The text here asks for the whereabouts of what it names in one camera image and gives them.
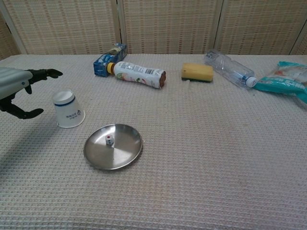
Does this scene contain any black and silver left hand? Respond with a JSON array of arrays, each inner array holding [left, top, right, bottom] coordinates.
[[0, 67, 64, 120]]

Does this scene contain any white paper cup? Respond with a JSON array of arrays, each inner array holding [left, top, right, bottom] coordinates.
[[52, 89, 86, 129]]

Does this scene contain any round metal plate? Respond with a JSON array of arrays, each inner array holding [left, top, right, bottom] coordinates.
[[83, 123, 144, 171]]

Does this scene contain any blue cookie box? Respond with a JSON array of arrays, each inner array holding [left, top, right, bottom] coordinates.
[[93, 43, 128, 78]]

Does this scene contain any white bottle with yellow cap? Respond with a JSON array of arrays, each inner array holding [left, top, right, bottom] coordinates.
[[106, 61, 167, 90]]

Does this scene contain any woven folding screen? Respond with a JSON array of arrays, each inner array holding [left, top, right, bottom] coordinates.
[[0, 0, 307, 60]]

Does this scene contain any yellow sponge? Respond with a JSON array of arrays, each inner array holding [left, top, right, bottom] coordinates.
[[181, 62, 214, 84]]

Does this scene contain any beige woven tablecloth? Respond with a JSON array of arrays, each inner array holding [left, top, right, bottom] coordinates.
[[0, 54, 307, 230]]

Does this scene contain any clear plastic water bottle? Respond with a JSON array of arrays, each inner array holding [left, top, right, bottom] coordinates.
[[204, 49, 258, 88]]

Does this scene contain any teal snack bag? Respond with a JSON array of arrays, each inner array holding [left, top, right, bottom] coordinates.
[[253, 61, 307, 104]]

